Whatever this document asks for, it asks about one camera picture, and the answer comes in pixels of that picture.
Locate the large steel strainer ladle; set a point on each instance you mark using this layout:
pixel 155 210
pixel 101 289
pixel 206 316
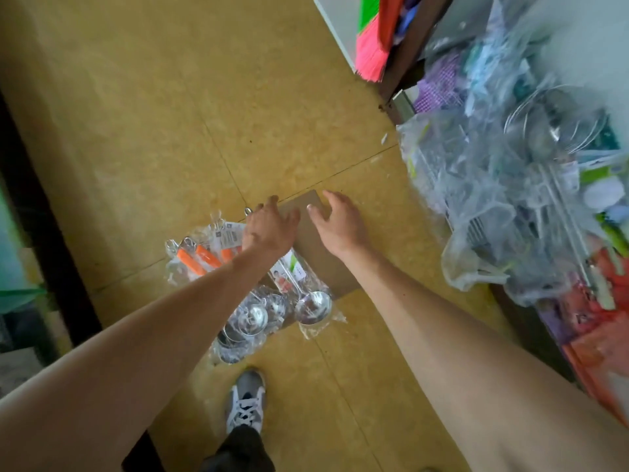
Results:
pixel 555 123

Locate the pink green broom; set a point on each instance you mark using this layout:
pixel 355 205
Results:
pixel 371 46
pixel 418 44

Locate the pile of plastic wrapped utensils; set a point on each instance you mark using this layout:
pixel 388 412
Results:
pixel 482 182

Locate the brown cardboard sheet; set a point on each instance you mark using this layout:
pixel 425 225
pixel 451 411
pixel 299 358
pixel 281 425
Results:
pixel 324 275

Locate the pile of packaged utensils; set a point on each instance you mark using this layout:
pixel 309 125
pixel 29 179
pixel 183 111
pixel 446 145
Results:
pixel 251 314

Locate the grey white sneaker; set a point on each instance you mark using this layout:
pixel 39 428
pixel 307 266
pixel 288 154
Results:
pixel 246 401

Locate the black trousers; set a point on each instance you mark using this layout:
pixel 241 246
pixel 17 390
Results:
pixel 241 453

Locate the red plastic wrapped packets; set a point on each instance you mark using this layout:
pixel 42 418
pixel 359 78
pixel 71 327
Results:
pixel 599 344

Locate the white flat board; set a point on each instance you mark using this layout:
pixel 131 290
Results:
pixel 339 19

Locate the person's left forearm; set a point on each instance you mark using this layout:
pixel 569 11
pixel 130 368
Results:
pixel 118 368

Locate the person's left hand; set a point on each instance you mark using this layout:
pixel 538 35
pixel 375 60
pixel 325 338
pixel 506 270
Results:
pixel 270 233

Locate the person's right forearm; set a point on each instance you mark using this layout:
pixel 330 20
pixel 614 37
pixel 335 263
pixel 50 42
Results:
pixel 491 368

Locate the person's right hand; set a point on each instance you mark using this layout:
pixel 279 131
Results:
pixel 341 229

